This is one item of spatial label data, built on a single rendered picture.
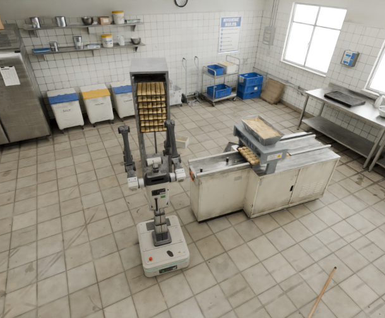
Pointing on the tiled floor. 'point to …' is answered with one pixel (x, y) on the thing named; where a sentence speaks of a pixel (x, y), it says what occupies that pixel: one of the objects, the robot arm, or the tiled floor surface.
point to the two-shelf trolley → (214, 84)
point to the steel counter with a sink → (344, 136)
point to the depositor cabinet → (289, 181)
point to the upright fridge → (9, 91)
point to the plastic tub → (182, 141)
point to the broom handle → (322, 293)
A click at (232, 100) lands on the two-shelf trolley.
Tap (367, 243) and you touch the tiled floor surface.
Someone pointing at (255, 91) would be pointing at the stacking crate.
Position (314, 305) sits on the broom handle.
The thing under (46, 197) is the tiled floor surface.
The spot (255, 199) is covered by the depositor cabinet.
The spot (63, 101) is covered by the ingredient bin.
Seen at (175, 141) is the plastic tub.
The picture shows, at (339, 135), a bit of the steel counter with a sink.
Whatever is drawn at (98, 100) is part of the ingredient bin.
